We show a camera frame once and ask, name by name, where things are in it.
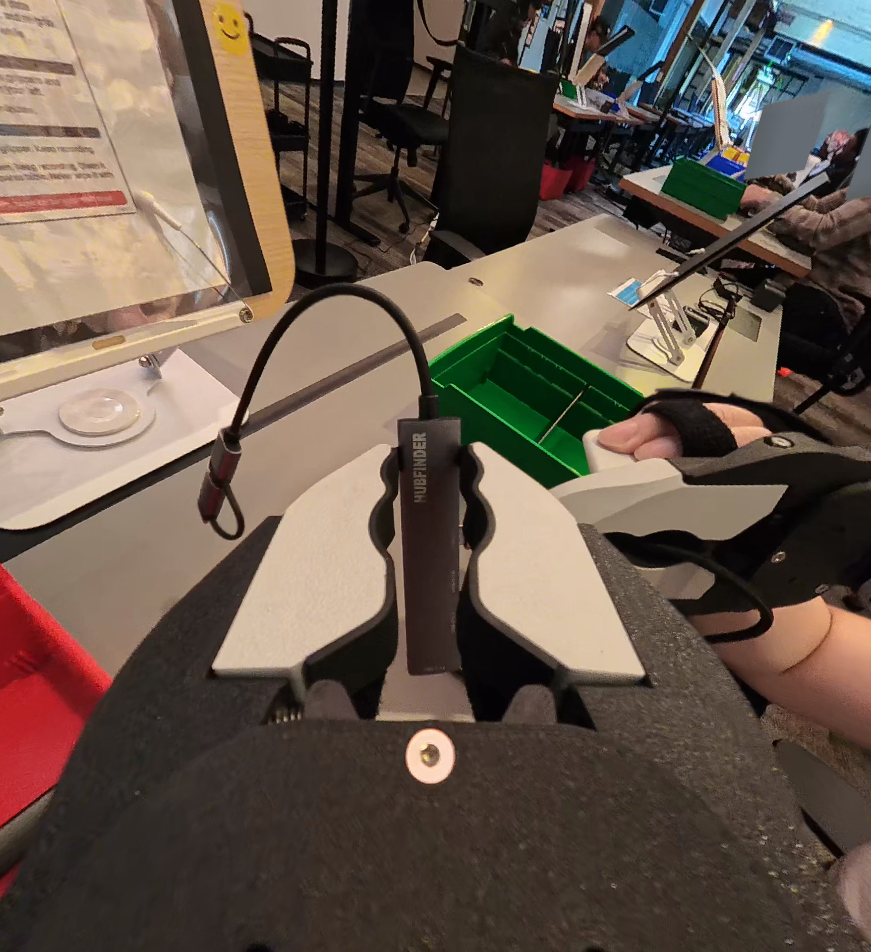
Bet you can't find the person's right hand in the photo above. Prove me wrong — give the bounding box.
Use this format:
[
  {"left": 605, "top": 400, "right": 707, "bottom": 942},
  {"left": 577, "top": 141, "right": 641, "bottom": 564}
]
[{"left": 597, "top": 400, "right": 774, "bottom": 461}]

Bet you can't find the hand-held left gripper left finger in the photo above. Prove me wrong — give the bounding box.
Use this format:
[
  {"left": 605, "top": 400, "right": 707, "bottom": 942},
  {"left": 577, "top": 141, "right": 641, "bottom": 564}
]
[{"left": 211, "top": 443, "right": 401, "bottom": 706}]

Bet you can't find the person's right forearm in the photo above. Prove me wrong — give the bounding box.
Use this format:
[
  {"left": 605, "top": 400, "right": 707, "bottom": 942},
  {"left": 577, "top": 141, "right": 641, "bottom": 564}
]
[{"left": 684, "top": 595, "right": 871, "bottom": 771}]

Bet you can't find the black pole with round base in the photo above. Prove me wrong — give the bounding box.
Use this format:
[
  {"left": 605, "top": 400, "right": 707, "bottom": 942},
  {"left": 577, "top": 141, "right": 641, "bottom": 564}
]
[{"left": 292, "top": 0, "right": 359, "bottom": 289}]

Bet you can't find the red plastic bin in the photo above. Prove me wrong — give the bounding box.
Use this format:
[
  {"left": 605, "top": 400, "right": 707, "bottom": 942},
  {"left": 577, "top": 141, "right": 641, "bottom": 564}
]
[{"left": 0, "top": 558, "right": 114, "bottom": 858}]

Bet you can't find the thin metal rod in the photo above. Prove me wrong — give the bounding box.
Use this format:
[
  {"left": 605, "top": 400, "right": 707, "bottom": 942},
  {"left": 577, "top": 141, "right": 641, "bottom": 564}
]
[{"left": 538, "top": 385, "right": 590, "bottom": 449}]

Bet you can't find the black high-back chair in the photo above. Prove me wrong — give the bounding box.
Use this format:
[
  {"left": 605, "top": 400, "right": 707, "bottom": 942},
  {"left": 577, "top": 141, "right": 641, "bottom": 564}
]
[{"left": 430, "top": 43, "right": 560, "bottom": 263}]

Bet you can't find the dark grey usb hub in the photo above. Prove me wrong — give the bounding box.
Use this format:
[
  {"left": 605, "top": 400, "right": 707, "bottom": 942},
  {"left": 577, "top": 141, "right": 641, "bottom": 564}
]
[{"left": 196, "top": 281, "right": 466, "bottom": 676}]

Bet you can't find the black utility cart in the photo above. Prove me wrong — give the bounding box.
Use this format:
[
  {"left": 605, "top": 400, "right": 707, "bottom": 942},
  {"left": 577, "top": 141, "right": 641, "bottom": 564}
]
[{"left": 248, "top": 33, "right": 314, "bottom": 224}]

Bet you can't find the dark tablet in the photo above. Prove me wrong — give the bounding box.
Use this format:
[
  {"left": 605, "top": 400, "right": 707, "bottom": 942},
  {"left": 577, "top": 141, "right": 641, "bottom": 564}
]
[{"left": 627, "top": 173, "right": 832, "bottom": 311}]

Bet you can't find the black office chair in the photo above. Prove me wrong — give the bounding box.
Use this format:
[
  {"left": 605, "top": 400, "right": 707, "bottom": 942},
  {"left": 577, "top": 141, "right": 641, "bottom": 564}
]
[
  {"left": 352, "top": 58, "right": 453, "bottom": 233},
  {"left": 776, "top": 285, "right": 871, "bottom": 419}
]

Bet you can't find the white tablet stand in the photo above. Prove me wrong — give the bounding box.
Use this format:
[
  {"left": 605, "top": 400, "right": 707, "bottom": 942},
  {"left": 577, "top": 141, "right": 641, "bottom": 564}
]
[
  {"left": 0, "top": 348, "right": 244, "bottom": 533},
  {"left": 626, "top": 285, "right": 713, "bottom": 385}
]

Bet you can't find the dark brown stick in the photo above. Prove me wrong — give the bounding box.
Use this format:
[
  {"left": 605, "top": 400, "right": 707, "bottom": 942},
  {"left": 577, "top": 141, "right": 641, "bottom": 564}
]
[{"left": 690, "top": 296, "right": 739, "bottom": 389}]

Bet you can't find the wooden table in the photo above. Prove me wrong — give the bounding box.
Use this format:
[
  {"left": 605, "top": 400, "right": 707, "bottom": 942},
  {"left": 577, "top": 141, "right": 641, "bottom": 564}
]
[{"left": 618, "top": 162, "right": 813, "bottom": 281}]

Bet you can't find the tablet with instruction sheet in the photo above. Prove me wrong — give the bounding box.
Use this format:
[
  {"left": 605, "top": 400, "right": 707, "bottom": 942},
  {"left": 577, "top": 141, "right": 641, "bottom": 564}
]
[{"left": 0, "top": 0, "right": 296, "bottom": 419}]

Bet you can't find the green plastic bin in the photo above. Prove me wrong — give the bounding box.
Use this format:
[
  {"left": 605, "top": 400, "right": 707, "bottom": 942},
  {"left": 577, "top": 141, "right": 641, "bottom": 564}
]
[
  {"left": 428, "top": 314, "right": 646, "bottom": 489},
  {"left": 660, "top": 156, "right": 749, "bottom": 222}
]

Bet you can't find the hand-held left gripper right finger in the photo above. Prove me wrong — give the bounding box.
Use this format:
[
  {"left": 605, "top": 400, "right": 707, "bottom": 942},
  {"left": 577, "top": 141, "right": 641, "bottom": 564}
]
[{"left": 456, "top": 441, "right": 648, "bottom": 706}]

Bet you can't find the tangle of black cables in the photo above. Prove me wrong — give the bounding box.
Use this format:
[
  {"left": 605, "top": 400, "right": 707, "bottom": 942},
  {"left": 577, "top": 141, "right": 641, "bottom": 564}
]
[{"left": 694, "top": 274, "right": 750, "bottom": 322}]

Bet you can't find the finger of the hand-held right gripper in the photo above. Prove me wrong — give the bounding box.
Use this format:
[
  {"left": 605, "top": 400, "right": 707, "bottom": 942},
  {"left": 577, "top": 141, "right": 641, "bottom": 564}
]
[
  {"left": 606, "top": 532, "right": 716, "bottom": 601},
  {"left": 553, "top": 475, "right": 786, "bottom": 527}
]

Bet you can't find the black chair armrest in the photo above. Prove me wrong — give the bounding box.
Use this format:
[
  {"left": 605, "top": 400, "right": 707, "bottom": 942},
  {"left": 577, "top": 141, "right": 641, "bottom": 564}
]
[{"left": 772, "top": 738, "right": 871, "bottom": 856}]

